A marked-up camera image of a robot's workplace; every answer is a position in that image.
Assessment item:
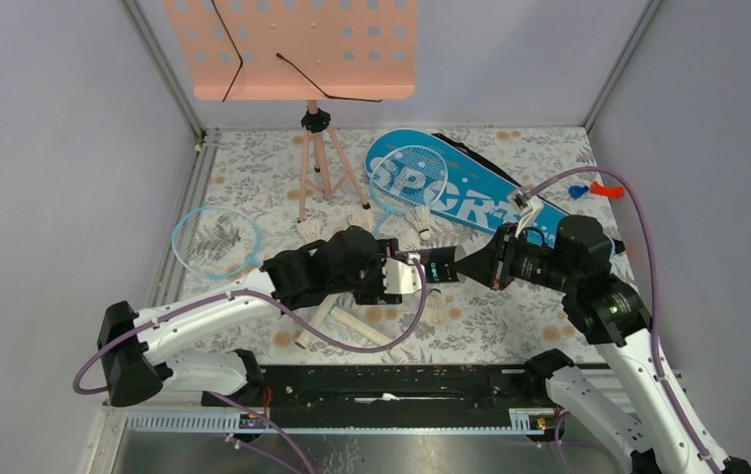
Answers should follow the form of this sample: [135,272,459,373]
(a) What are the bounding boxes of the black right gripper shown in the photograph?
[453,222,579,293]

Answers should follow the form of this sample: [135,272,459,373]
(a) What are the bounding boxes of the black shuttlecock tube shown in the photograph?
[409,246,465,283]

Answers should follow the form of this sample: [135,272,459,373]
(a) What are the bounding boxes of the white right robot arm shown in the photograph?
[455,215,751,473]

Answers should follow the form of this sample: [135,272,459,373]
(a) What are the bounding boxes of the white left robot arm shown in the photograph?
[97,226,425,407]

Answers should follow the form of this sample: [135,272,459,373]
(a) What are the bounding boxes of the white shuttlecock by tripod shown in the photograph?
[295,219,326,243]

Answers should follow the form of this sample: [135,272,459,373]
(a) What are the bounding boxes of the blue clip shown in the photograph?
[568,186,590,199]

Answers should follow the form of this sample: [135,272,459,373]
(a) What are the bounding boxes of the orange clip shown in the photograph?
[589,182,626,199]

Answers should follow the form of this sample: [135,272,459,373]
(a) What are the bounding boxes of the pink tripod stand legs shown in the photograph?
[296,100,372,223]

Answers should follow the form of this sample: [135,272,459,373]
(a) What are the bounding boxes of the light blue racket on bag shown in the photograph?
[369,145,448,233]

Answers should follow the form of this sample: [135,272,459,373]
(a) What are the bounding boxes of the blue sport racket bag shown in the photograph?
[363,128,573,249]

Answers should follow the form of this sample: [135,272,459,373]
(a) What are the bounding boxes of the light blue racket at left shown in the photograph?
[170,205,263,280]

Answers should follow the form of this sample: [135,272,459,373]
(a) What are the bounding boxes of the pink perforated music stand desk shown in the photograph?
[163,0,419,102]

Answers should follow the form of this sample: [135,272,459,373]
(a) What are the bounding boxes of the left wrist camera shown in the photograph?
[382,258,424,295]

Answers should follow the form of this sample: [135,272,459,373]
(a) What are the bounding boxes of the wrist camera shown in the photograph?
[382,258,424,295]
[509,187,543,237]

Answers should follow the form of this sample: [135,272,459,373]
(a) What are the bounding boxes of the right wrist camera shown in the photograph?
[509,187,543,237]

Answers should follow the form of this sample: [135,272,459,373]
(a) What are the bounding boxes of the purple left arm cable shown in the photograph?
[72,258,428,397]

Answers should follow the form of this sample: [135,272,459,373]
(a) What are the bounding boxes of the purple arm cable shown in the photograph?
[526,165,723,474]
[72,258,428,397]

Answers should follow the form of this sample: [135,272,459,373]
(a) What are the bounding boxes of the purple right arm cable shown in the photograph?
[526,165,723,474]

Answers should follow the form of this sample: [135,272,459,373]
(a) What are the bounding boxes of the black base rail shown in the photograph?
[231,364,561,430]

